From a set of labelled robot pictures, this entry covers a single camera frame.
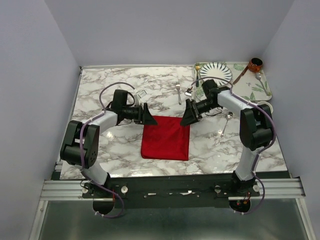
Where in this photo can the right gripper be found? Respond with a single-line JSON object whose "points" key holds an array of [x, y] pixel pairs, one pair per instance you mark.
{"points": [[191, 115]]}

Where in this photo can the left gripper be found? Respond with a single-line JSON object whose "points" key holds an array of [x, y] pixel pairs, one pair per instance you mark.
{"points": [[144, 117]]}

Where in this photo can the red cloth napkin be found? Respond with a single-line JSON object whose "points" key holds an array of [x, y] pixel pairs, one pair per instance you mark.
{"points": [[167, 140]]}

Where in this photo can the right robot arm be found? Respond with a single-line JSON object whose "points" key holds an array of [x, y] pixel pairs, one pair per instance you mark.
{"points": [[256, 130]]}

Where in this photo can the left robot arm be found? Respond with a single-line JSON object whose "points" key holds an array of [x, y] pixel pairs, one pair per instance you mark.
{"points": [[81, 140]]}

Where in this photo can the silver fork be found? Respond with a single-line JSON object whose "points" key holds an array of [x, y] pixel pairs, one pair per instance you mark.
{"points": [[178, 88]]}

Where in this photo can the silver spoon on table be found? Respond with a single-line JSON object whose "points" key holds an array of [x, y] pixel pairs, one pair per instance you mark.
{"points": [[228, 117]]}

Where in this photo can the striped white plate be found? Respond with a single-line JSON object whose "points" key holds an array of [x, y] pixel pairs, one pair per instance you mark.
{"points": [[216, 69]]}

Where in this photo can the floral serving tray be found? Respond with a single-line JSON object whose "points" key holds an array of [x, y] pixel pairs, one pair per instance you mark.
{"points": [[248, 86]]}

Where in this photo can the grey white mug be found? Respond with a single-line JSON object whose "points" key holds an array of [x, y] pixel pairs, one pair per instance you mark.
{"points": [[266, 103]]}

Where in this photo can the silver spoon on tray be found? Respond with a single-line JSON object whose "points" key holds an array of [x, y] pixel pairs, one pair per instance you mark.
{"points": [[259, 78]]}

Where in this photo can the orange black cup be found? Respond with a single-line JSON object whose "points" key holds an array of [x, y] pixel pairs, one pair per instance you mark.
{"points": [[255, 65]]}

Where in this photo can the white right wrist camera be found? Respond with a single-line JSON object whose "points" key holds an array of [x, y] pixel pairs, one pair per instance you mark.
{"points": [[189, 92]]}

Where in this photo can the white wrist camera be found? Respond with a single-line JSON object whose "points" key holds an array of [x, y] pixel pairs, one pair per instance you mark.
{"points": [[189, 92], [140, 96]]}

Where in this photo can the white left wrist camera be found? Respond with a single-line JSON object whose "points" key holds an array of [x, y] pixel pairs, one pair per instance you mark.
{"points": [[140, 96]]}

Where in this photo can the gold fork green handle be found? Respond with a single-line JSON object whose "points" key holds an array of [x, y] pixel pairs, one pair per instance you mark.
{"points": [[197, 67]]}

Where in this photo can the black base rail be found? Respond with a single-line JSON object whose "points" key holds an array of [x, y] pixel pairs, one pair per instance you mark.
{"points": [[177, 191]]}

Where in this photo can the brown handled knife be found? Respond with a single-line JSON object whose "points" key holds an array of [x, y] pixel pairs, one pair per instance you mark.
{"points": [[240, 76]]}

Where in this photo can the aluminium frame rail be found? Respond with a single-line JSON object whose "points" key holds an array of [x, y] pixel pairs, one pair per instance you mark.
{"points": [[70, 190]]}

